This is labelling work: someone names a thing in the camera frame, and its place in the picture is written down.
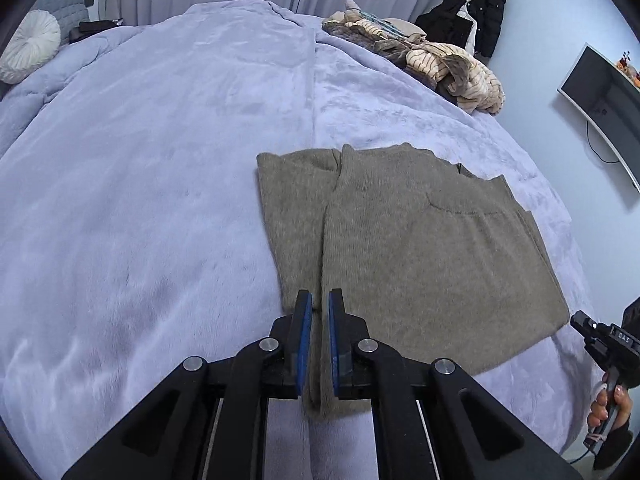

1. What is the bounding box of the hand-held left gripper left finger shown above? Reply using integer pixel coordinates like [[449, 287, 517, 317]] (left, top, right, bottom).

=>
[[60, 288, 313, 480]]

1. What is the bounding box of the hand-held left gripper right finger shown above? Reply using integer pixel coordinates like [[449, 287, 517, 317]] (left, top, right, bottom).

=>
[[327, 288, 583, 480]]

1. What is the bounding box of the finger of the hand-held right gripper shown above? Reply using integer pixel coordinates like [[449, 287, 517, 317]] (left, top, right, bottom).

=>
[[570, 311, 608, 343]]

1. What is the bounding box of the brown knit sweater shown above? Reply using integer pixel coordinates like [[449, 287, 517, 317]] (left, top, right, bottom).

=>
[[256, 143, 571, 418]]

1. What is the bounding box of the person's right hand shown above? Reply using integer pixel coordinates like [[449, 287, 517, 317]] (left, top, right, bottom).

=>
[[587, 370, 633, 433]]

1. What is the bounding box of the lavender fleece blanket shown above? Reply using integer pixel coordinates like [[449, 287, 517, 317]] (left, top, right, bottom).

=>
[[0, 0, 601, 480]]

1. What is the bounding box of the cream striped fuzzy garment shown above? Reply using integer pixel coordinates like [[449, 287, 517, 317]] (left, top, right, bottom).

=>
[[350, 20, 505, 116]]

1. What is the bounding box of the brown fuzzy garment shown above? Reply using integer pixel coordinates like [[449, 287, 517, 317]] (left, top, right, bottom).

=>
[[322, 19, 451, 101]]

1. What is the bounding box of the beige folded garment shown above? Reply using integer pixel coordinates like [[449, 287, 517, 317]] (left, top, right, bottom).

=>
[[342, 0, 428, 43]]

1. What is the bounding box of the black hanging jacket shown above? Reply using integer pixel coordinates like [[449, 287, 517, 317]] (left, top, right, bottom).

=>
[[415, 0, 508, 58]]

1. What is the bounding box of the small black object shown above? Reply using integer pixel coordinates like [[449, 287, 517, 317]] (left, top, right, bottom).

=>
[[69, 19, 123, 43]]

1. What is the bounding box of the round white pleated pillow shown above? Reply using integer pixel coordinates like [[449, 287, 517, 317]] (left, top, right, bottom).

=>
[[0, 10, 62, 85]]

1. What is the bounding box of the grey quilted headboard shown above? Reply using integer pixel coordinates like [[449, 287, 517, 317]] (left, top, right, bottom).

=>
[[30, 0, 86, 28]]

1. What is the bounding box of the black television cable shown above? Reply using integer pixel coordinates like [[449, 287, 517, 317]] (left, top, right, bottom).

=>
[[587, 120, 621, 163]]

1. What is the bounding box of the wall-mounted television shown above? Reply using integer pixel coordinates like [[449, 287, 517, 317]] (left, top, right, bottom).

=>
[[557, 44, 640, 193]]

